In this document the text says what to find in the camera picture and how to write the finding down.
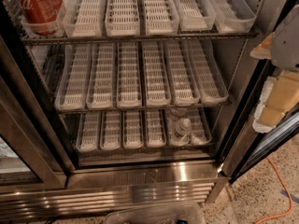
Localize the red cola bottle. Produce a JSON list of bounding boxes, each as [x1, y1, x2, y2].
[[18, 0, 63, 35]]

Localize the orange cable on floor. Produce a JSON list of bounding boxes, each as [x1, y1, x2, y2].
[[254, 156, 294, 224]]

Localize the clear water bottle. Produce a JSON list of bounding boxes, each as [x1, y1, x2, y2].
[[174, 118, 192, 146], [170, 108, 187, 121]]

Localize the clear plastic bin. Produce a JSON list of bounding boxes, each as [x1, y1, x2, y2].
[[104, 202, 206, 224]]

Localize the middle wire shelf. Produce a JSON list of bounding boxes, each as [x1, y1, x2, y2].
[[56, 99, 232, 114]]

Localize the bottom wire shelf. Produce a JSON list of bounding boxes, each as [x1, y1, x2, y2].
[[78, 144, 215, 167]]

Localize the wire shelf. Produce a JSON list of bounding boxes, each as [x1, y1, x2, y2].
[[21, 30, 258, 46], [56, 99, 232, 114], [78, 144, 215, 167]]

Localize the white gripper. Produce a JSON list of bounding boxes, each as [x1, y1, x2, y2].
[[250, 5, 299, 133]]

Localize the top wire shelf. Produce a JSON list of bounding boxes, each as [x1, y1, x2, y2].
[[21, 30, 258, 46]]

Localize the stainless steel display fridge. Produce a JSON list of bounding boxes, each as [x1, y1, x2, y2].
[[0, 0, 299, 222]]

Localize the open fridge glass door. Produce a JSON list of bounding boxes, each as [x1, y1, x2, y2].
[[213, 0, 298, 183]]

